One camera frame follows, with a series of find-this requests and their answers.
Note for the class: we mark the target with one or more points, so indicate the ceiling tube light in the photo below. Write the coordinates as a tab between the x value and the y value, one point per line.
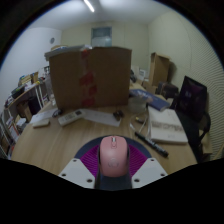
89	6

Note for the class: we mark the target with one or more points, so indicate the white paper sheet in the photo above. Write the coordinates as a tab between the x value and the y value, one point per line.
41	115
100	117

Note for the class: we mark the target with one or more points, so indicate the white book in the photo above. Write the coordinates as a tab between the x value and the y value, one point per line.
166	128

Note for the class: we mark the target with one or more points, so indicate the clear plastic container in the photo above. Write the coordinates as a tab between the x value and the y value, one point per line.
136	106

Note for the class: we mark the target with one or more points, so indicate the black office chair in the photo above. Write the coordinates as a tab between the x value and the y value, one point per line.
190	96

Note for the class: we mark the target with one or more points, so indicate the cluttered shelf unit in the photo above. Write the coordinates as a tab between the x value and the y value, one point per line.
20	103

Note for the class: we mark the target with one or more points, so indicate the pink computer mouse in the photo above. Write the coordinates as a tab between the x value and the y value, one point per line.
114	156

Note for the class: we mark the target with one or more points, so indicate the door with window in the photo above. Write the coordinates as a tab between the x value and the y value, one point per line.
101	36

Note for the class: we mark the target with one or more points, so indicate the blue book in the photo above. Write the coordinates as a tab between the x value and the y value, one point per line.
156	101

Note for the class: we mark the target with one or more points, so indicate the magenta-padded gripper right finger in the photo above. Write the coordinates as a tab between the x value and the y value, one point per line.
150	170

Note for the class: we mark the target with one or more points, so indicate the white remote control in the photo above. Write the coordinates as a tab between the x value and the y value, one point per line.
70	118

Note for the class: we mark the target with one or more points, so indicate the round wall clock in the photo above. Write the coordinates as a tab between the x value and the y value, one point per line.
52	40

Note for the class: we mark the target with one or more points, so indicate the black binder clips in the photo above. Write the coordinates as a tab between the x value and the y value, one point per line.
118	115

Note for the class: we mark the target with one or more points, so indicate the large brown cardboard box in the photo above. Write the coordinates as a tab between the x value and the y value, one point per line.
106	76

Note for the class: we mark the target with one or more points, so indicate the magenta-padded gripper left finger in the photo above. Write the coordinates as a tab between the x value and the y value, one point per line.
75	170

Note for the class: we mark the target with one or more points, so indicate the dark luggage case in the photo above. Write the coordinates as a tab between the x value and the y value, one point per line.
167	90

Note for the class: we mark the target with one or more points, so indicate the small black object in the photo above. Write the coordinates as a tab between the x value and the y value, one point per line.
57	113

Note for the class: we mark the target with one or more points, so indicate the grey flat boards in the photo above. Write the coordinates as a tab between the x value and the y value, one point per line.
63	51

